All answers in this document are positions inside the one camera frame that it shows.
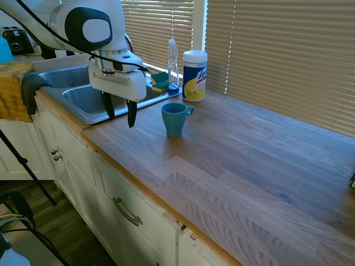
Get clear dish soap bottle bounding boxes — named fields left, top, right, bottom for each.
left=167, top=38, right=181, bottom=96

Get yellow towel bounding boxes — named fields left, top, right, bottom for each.
left=0, top=62, right=36, bottom=123

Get black tripod leg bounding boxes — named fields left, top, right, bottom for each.
left=0, top=129, right=58, bottom=206

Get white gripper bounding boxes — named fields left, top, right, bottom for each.
left=88, top=51, right=147, bottom=129

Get beige window blind wide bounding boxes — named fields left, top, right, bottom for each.
left=205, top=0, right=355, bottom=137

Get Lysol wipes canister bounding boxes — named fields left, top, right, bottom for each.
left=182, top=49, right=209, bottom=103

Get blue ceramic mug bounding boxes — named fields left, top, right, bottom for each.
left=161, top=103, right=195, bottom=138

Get stainless steel double sink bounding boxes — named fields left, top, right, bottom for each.
left=35, top=63, right=183, bottom=125

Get light blue plastic object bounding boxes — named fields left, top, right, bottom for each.
left=0, top=37, right=14, bottom=65

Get chrome faucet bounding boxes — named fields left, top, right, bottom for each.
left=124, top=33, right=135, bottom=55

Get black toaster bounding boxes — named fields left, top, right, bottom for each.
left=2, top=25, right=36, bottom=55

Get grey dish cloth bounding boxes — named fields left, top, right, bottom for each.
left=21, top=72, right=54, bottom=116

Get yellow green sponge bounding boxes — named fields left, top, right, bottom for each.
left=151, top=81, right=169, bottom=94
left=150, top=71, right=169, bottom=84

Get beige window blind narrow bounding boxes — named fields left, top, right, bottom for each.
left=120, top=0, right=195, bottom=73

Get metal bar drawer handle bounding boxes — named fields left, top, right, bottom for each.
left=111, top=197, right=143, bottom=227

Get white kitchen cabinet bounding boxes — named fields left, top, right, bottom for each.
left=0, top=94, right=222, bottom=266

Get black equipment with cables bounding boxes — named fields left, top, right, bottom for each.
left=0, top=190, right=70, bottom=266

